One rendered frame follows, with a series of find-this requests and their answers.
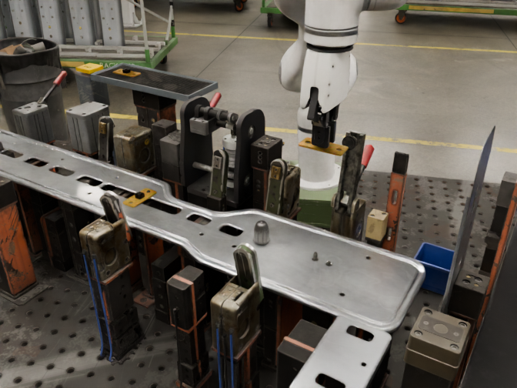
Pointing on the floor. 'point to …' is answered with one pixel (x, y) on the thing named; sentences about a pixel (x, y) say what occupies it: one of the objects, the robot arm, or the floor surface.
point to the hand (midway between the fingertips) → (324, 132)
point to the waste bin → (31, 79)
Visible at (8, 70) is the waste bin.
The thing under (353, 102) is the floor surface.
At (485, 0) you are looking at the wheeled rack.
